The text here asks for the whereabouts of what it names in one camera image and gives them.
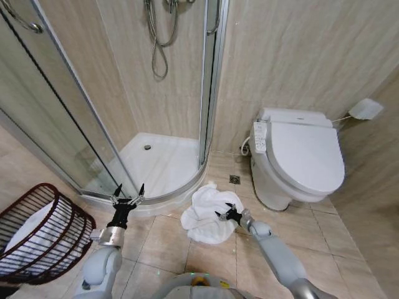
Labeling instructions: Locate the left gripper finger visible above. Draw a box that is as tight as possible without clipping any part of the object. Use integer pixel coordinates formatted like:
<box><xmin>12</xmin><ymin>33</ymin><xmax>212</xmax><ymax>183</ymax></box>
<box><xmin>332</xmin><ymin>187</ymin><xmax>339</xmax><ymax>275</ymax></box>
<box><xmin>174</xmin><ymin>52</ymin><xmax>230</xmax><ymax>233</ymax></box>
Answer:
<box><xmin>132</xmin><ymin>183</ymin><xmax>146</xmax><ymax>207</ymax></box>
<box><xmin>110</xmin><ymin>183</ymin><xmax>123</xmax><ymax>205</ymax></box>

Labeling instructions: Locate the white towel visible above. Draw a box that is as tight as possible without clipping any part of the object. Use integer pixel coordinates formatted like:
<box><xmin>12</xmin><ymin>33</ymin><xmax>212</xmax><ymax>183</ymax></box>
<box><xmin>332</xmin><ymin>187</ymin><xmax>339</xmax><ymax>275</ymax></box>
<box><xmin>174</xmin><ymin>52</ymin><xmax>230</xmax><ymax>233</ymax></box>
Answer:
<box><xmin>180</xmin><ymin>179</ymin><xmax>246</xmax><ymax>245</ymax></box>

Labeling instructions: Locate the white cloth hamper liner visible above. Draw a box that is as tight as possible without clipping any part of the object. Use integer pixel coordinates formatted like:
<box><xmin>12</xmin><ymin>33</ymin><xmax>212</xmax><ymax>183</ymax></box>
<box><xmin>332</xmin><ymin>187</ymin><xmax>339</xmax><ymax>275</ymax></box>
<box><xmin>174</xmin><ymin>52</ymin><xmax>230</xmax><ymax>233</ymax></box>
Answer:
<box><xmin>4</xmin><ymin>199</ymin><xmax>68</xmax><ymax>265</ymax></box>

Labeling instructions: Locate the white shower tray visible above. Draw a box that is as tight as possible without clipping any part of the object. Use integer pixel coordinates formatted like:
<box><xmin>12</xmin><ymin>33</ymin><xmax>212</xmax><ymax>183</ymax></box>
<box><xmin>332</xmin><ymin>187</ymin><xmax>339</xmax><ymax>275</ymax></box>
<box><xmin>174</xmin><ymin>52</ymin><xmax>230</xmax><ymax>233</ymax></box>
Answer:
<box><xmin>79</xmin><ymin>131</ymin><xmax>213</xmax><ymax>216</ymax></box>

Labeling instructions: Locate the white toilet control panel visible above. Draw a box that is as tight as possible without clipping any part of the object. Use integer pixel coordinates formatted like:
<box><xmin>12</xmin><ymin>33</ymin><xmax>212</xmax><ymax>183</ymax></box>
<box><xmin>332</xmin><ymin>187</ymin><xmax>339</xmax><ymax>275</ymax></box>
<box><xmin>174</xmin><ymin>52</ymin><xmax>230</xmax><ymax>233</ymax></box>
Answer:
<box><xmin>252</xmin><ymin>121</ymin><xmax>267</xmax><ymax>154</ymax></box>

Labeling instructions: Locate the white robot front shell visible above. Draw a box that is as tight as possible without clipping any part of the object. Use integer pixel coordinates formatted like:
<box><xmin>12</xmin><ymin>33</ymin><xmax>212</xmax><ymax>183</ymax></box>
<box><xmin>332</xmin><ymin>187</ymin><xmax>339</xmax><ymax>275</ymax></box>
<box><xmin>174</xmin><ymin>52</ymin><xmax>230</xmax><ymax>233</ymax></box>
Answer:
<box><xmin>155</xmin><ymin>270</ymin><xmax>241</xmax><ymax>299</ymax></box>

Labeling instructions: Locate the white toilet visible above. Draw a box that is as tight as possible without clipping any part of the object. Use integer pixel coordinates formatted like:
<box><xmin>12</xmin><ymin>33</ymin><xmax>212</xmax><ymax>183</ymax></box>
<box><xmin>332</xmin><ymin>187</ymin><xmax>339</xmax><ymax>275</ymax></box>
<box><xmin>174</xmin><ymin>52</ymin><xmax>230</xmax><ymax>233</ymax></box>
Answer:
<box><xmin>248</xmin><ymin>107</ymin><xmax>346</xmax><ymax>213</ymax></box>

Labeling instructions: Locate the curved glass shower door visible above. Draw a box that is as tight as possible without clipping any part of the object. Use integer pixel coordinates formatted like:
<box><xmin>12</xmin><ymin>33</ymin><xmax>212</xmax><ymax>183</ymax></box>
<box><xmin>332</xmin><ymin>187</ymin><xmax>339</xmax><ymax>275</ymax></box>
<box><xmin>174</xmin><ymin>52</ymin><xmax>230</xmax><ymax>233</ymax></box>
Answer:
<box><xmin>0</xmin><ymin>0</ymin><xmax>140</xmax><ymax>197</ymax></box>

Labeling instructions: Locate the dark red wire hamper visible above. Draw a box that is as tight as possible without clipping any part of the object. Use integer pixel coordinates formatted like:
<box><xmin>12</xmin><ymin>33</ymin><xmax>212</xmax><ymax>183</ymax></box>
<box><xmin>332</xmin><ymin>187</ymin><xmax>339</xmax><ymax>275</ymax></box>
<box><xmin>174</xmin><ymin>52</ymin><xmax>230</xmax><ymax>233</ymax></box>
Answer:
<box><xmin>0</xmin><ymin>183</ymin><xmax>97</xmax><ymax>286</ymax></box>

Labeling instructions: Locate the silver shower frame post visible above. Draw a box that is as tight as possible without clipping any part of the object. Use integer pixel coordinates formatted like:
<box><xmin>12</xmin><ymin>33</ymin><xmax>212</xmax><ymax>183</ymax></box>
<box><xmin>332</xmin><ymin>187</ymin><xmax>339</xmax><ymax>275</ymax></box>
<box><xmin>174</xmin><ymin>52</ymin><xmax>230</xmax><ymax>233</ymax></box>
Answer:
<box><xmin>198</xmin><ymin>0</ymin><xmax>230</xmax><ymax>166</ymax></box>

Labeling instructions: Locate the metal shower hose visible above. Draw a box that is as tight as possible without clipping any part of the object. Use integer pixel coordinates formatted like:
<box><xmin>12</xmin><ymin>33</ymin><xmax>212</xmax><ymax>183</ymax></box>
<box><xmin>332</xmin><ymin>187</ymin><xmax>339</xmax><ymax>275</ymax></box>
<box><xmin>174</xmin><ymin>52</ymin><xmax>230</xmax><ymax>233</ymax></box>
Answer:
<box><xmin>143</xmin><ymin>0</ymin><xmax>179</xmax><ymax>80</ymax></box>

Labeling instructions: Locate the white wall socket cover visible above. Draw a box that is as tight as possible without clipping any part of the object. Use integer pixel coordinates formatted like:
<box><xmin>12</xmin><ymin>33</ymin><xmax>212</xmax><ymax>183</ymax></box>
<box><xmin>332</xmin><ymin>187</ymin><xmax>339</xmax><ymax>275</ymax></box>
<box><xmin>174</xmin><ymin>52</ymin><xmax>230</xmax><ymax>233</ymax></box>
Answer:
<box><xmin>349</xmin><ymin>98</ymin><xmax>385</xmax><ymax>121</ymax></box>

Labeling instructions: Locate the chrome shower door handle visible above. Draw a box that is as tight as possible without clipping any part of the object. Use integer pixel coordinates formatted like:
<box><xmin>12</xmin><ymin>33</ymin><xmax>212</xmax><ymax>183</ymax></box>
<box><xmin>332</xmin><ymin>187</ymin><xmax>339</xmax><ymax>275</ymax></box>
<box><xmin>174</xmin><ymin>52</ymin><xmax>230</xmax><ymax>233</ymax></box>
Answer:
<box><xmin>206</xmin><ymin>0</ymin><xmax>221</xmax><ymax>35</ymax></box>
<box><xmin>1</xmin><ymin>0</ymin><xmax>45</xmax><ymax>34</ymax></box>

